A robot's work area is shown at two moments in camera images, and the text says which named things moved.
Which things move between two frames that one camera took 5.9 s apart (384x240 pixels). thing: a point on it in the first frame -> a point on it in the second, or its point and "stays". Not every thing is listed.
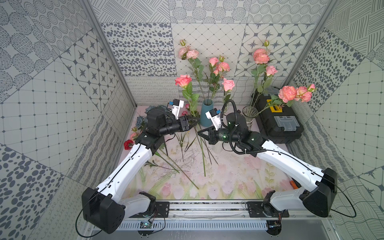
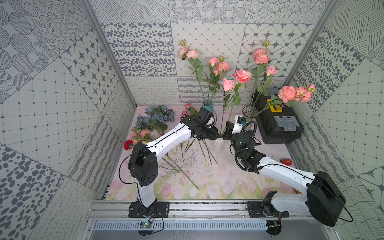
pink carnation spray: x=216 y=75 stays
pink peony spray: x=287 y=94 stays
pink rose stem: x=185 y=80 -> x=241 y=76
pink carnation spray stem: x=186 y=53 stays
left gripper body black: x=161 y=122 -> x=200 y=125
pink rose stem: x=270 y=71 stays
